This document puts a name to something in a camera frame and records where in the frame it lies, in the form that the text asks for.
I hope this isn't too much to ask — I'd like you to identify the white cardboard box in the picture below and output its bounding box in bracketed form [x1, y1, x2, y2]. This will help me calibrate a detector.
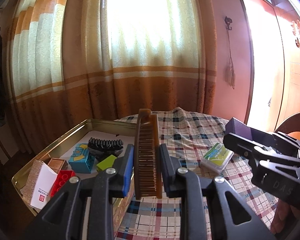
[22, 160, 57, 210]

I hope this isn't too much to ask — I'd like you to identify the green floss pick case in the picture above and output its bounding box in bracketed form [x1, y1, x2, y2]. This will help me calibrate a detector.
[199, 142, 234, 174]

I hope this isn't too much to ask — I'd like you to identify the purple small box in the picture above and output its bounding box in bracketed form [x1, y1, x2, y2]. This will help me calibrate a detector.
[225, 118, 273, 145]

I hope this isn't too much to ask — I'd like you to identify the red toy brick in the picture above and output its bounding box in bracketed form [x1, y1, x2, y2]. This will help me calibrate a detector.
[50, 170, 75, 197]

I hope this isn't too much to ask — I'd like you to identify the lime green block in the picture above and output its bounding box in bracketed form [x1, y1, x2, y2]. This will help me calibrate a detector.
[96, 155, 117, 172]

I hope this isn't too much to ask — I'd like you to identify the teal toy brick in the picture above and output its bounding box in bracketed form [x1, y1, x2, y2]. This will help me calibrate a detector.
[68, 144, 95, 174]

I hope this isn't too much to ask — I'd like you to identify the gold metal tin tray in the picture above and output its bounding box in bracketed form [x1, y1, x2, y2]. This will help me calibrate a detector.
[12, 119, 136, 239]

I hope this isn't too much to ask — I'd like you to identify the wall hook with tassel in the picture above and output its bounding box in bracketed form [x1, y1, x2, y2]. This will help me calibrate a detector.
[224, 16, 235, 89]

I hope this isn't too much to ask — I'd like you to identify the plaid tablecloth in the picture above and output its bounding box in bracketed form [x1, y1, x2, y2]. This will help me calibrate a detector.
[116, 107, 277, 239]

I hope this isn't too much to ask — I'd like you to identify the black hair claw clip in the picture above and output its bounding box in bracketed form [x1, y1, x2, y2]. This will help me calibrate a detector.
[88, 138, 124, 160]

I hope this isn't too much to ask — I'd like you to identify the person's right hand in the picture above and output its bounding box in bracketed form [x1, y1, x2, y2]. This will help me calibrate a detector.
[270, 199, 300, 234]

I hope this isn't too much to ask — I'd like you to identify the brown transparent small box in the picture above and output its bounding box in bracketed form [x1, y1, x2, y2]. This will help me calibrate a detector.
[48, 158, 68, 174]

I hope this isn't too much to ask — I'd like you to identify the orange and cream curtain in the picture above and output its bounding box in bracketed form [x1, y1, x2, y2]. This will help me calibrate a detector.
[0, 0, 217, 153]

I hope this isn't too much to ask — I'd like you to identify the brown wooden comb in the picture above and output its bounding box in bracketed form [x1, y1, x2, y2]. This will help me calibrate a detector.
[134, 109, 162, 200]

